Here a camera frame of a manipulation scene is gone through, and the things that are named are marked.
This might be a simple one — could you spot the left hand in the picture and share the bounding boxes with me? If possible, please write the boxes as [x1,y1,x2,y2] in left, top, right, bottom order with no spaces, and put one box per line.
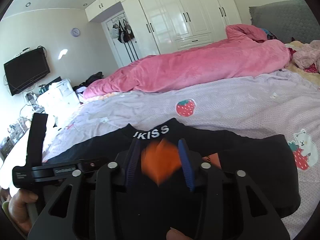
[2,189,38,238]

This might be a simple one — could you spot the dark clothes pile on chair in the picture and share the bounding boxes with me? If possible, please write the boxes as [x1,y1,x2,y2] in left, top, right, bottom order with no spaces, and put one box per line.
[73,72,104,91]

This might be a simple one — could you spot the right hand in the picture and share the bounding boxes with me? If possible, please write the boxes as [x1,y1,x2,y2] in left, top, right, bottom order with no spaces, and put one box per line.
[166,228,192,240]

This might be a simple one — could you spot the pink fleece duvet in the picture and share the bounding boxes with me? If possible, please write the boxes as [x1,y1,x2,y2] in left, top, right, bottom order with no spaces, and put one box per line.
[84,24,291,99]

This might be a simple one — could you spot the round wall clock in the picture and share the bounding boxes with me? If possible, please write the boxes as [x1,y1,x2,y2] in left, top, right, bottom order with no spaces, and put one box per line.
[71,28,80,37]

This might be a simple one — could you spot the yellow blanket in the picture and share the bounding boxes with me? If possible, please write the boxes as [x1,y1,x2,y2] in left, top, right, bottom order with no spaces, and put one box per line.
[285,41,319,87]

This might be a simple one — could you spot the black wall television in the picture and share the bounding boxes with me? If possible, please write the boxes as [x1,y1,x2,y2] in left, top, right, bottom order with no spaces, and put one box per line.
[4,47,50,96]

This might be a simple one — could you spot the white wardrobe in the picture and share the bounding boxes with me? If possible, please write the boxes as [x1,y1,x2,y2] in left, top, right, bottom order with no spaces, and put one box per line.
[85,0,241,56]

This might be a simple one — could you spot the bags hanging on door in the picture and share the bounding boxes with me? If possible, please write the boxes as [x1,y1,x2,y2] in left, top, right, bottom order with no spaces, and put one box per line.
[110,18,135,43]

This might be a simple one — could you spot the black long-sleeve sweater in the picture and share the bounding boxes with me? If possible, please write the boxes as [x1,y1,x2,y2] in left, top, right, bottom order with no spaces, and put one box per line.
[48,119,300,239]

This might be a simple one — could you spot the grey quilted headboard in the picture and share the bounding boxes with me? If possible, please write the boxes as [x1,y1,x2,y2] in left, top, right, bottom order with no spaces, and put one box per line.
[249,0,319,43]

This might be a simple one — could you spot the white drawer cabinet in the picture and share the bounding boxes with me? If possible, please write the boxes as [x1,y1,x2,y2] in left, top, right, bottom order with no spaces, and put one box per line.
[37,79,80,116]

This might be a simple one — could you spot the fuzzy light pink garment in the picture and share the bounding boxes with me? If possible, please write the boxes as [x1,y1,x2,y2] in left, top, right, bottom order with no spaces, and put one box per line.
[292,40,319,71]

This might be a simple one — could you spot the lilac printed bed sheet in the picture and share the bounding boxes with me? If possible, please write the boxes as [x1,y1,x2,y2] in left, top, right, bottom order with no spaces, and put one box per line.
[42,70,319,239]

